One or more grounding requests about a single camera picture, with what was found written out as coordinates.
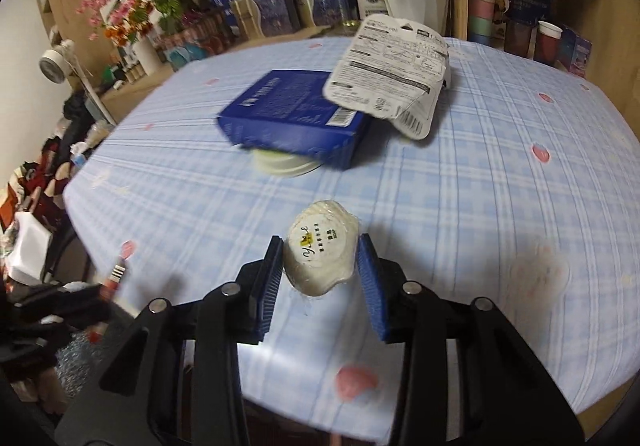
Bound brown glass cup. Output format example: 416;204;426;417
504;18;533;59

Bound orange flowers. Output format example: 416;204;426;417
102;20;151;46

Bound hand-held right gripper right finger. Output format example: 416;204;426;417
356;233;586;446

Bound white standing fan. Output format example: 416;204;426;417
39;26;118;127

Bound white shell-shaped packet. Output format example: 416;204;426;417
283;200;362;297

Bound red paper cup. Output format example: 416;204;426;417
535;20;563;66

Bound blue printed box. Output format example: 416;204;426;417
495;0;553;34

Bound white round lid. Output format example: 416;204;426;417
252;151;323;179

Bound row of small brown bottles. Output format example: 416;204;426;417
117;63;148;84

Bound blue cardboard box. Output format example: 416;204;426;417
216;70;373;171

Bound grey speckled mat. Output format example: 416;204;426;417
55;331;121;397

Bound silver blue gift box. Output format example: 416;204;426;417
232;0;296;39
290;0;348;29

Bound pile of clothes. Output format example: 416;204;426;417
0;90;113;247

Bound red snack wrapper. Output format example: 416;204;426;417
102;251;129;301

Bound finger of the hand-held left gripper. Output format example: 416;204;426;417
14;283;113;325

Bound patterned tissue box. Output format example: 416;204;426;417
165;38;221;71

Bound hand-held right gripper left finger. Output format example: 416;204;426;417
54;236;285;446

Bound white ribbed vase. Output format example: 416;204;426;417
132;33;161;76

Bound wooden shelf unit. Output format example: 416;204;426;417
30;0;640;137

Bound small blue box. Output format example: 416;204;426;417
560;26;593;79

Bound white printed pouch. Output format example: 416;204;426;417
322;16;451;141

